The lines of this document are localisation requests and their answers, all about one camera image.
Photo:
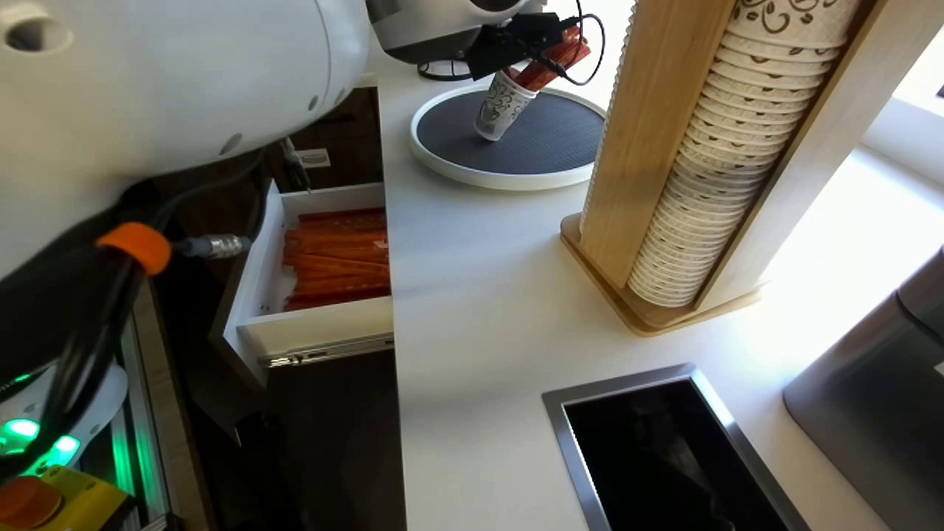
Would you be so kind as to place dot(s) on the steel framed counter trash opening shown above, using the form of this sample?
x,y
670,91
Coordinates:
x,y
555,415

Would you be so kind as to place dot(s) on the white device with green light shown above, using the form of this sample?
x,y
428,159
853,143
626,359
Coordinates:
x,y
99,393

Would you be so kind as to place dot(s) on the metal frame rail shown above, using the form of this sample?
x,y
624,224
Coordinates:
x,y
149,415

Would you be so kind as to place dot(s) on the printed white paper cup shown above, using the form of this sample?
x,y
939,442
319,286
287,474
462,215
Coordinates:
x,y
502,107

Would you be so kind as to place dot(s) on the pile of brown stick packets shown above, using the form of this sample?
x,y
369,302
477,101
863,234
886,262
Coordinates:
x,y
341,262

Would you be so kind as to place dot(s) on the round white turntable grey mat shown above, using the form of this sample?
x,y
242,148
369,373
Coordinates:
x,y
561,138

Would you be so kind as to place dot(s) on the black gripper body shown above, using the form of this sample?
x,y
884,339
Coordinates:
x,y
502,45

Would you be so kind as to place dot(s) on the stack of printed paper cups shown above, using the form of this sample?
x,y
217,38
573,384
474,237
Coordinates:
x,y
728,129

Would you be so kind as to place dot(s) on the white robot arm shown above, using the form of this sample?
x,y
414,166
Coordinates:
x,y
149,79

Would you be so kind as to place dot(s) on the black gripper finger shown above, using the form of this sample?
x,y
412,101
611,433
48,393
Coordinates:
x,y
546,60
555,25

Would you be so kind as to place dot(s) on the wooden cup dispenser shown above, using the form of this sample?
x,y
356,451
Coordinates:
x,y
638,119

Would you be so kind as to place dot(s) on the yellow box red button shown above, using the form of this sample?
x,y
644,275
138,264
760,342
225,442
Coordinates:
x,y
77,502

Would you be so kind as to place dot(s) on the white open drawer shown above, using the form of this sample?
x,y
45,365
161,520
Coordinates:
x,y
315,330

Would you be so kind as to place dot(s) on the white cabinet label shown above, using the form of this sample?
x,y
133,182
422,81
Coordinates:
x,y
315,159

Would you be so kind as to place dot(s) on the dark brown cabinet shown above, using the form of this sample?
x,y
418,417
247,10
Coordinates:
x,y
335,443

